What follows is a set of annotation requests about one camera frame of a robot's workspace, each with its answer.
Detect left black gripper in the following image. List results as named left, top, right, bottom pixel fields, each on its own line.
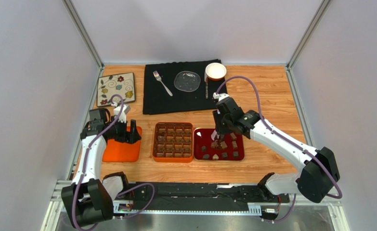
left=107, top=116, right=141, bottom=144

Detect pink handled metal tongs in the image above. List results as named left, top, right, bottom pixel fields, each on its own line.
left=211, top=130, right=219, bottom=141

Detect orange chocolate box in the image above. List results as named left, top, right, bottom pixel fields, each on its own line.
left=152, top=122, right=194, bottom=163

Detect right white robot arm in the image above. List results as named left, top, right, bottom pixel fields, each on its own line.
left=213, top=93, right=340, bottom=203

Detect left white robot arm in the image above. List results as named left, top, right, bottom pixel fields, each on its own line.
left=61, top=104, right=141, bottom=231

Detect rectangular milk chocolate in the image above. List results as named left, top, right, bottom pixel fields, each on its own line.
left=230, top=132, right=237, bottom=141

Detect square milk chocolate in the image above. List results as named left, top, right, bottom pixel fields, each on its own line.
left=219, top=141, right=228, bottom=150

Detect brown leaf chocolate centre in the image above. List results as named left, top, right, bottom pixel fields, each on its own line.
left=210, top=141, right=218, bottom=148

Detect light leaf chocolate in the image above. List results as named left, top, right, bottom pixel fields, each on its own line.
left=157, top=136, right=165, bottom=142

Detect orange tin lid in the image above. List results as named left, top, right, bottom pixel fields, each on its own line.
left=102, top=126, right=141, bottom=162

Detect red lacquer tray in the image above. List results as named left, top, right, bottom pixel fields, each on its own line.
left=193, top=128, right=245, bottom=161

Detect floral square plate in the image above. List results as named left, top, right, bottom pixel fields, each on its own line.
left=96, top=73, right=136, bottom=107

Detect white orange bowl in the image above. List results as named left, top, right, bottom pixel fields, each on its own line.
left=205, top=63, right=227, bottom=81

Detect clear glass plate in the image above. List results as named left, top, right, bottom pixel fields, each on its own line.
left=174, top=71, right=201, bottom=92

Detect black cloth mat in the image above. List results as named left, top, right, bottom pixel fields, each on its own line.
left=143, top=59, right=225, bottom=115

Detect silver fork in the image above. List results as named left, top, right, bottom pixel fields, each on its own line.
left=153, top=71, right=173, bottom=97

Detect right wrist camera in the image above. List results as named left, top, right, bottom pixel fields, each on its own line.
left=212, top=92, right=230, bottom=103

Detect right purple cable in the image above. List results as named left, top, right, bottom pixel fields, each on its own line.
left=215, top=76, right=343, bottom=223

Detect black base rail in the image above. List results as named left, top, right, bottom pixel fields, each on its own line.
left=113, top=182, right=292, bottom=216

